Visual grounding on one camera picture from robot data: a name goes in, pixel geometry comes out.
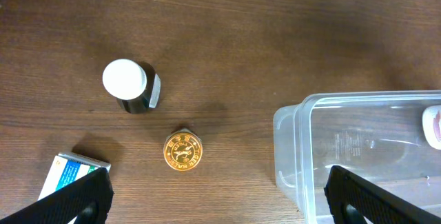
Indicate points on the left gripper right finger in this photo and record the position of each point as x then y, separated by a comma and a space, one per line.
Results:
354, 200

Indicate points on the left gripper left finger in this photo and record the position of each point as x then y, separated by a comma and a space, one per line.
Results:
87, 200

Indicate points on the dark bottle white cap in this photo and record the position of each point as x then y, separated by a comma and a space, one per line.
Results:
136, 87

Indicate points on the clear plastic container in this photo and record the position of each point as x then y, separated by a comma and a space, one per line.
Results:
376, 135

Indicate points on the gold lid balm jar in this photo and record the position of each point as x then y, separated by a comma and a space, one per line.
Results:
183, 150

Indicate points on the white spray bottle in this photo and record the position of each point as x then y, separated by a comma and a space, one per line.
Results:
431, 126

